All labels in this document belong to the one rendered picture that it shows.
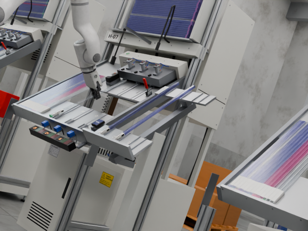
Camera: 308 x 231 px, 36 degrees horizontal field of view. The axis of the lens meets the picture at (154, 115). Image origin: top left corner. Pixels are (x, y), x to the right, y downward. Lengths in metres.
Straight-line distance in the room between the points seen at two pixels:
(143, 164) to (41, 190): 1.00
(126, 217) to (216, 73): 1.14
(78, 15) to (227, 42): 0.92
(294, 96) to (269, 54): 1.18
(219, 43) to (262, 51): 9.05
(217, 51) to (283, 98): 9.51
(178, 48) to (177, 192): 0.83
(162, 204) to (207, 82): 0.75
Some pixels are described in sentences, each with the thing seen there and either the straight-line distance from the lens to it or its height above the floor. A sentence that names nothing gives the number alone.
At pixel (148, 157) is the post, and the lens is 2.05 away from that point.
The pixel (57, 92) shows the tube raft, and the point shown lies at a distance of 2.77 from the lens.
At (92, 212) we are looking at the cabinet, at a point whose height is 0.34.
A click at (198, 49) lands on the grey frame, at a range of 2.60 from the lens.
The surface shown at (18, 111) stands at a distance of 2.74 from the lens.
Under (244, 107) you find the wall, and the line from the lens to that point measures 11.58.
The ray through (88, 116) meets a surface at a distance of 2.42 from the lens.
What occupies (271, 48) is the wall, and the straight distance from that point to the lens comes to 12.12.
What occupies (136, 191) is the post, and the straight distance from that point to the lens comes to 2.06.
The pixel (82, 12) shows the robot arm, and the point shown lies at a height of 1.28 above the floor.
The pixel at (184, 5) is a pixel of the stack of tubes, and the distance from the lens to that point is 2.74.
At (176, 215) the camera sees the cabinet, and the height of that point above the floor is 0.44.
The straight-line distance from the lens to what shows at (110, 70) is 2.94.
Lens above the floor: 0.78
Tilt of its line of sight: 3 degrees up
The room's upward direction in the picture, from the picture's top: 20 degrees clockwise
